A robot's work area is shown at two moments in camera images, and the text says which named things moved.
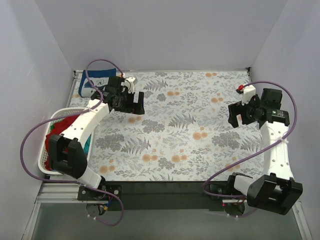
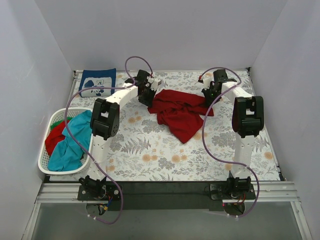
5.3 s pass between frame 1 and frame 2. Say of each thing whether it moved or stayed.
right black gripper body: moved
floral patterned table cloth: stayed
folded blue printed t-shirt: stayed
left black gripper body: moved
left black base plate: stayed
